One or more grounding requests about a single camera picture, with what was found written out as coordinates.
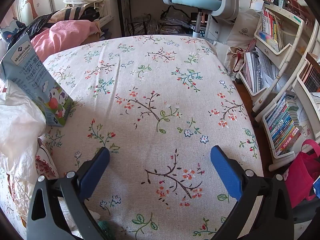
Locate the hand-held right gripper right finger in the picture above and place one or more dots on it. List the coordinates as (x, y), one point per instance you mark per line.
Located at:
(225, 172)

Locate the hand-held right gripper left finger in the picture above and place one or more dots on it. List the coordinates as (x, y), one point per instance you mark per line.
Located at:
(95, 172)

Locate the large white paper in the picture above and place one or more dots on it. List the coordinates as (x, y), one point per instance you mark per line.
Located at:
(17, 130)

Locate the light blue milk carton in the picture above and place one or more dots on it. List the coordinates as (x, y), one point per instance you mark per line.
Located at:
(30, 80)

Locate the green fuzzy item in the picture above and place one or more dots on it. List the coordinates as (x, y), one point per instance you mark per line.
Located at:
(105, 227)

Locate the row of colourful books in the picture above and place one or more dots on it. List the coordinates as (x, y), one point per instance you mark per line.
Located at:
(282, 127)

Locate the pink tote bag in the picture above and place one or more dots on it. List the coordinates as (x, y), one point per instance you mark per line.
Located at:
(302, 175)

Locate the blue printed box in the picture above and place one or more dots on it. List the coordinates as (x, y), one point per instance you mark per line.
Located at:
(317, 186)

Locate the stack of papers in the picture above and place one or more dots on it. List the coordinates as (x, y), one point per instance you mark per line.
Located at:
(257, 72)

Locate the floral tablecloth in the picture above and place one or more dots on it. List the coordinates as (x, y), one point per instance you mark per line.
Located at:
(150, 80)

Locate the white rolling book rack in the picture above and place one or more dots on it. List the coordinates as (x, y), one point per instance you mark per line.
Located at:
(267, 50)
(297, 85)

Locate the row of brown books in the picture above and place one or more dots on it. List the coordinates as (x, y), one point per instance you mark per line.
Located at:
(311, 75)

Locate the pink quilt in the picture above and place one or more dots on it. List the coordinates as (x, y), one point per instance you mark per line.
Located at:
(65, 33)

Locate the white paper bag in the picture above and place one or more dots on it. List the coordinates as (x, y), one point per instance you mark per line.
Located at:
(243, 27)

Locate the row of upright books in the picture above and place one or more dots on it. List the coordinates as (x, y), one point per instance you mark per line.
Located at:
(271, 27)

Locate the striped bag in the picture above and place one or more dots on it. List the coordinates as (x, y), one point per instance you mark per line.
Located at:
(75, 13)

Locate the framed picture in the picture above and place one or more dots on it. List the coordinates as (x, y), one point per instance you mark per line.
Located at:
(124, 15)

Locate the black plastic bag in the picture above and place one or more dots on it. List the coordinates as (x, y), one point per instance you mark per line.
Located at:
(35, 23)

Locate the pile of clear plastic bags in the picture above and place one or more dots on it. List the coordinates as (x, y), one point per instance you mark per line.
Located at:
(160, 25)

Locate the blue printed cloth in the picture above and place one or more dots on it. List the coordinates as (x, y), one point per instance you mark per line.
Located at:
(11, 32)

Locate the beige canvas bag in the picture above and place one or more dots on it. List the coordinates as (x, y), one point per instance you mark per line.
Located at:
(82, 1)

